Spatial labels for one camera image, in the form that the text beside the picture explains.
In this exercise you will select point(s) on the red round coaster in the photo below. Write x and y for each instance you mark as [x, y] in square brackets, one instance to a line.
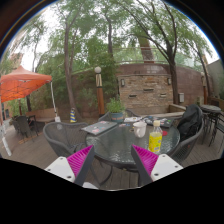
[165, 133]

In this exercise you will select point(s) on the wall lantern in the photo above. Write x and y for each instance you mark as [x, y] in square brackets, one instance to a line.
[122, 82]
[169, 81]

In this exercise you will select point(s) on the white mug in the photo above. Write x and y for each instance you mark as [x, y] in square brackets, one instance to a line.
[140, 130]

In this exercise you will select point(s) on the dark round side table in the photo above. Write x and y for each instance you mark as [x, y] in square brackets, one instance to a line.
[210, 108]

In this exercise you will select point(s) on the black metal chair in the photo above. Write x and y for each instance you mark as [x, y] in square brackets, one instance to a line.
[215, 128]

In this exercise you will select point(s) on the wooden lamp post with globe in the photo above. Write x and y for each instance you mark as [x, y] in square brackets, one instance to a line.
[99, 96]

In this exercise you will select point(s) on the black jacket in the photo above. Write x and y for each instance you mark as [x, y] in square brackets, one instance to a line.
[190, 123]

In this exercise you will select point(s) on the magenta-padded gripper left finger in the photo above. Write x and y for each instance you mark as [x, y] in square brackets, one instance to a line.
[78, 160]

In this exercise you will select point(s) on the green plant in blue pot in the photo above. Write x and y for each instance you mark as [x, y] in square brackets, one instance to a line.
[115, 106]

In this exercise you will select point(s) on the blue yellow striped cone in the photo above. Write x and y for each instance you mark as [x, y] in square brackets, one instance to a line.
[73, 116]

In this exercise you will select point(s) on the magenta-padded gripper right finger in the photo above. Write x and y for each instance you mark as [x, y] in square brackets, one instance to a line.
[148, 160]

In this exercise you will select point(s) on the clear bottle with yellow label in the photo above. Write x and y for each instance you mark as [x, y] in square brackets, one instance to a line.
[155, 141]

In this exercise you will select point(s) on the black laptop with stickers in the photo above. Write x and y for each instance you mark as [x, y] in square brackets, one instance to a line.
[165, 122]

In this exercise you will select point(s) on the orange canopy tent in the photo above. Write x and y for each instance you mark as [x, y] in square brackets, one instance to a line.
[20, 83]

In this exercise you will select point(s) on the dark wicker chair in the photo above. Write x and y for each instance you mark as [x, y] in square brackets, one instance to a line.
[23, 126]

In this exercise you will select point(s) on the white sticker sheet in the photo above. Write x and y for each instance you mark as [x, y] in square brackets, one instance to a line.
[131, 119]

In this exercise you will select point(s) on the wooden bench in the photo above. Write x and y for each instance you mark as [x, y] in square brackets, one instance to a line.
[41, 115]

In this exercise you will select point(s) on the grey laptop with stickers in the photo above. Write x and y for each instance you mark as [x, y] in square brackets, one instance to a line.
[99, 127]

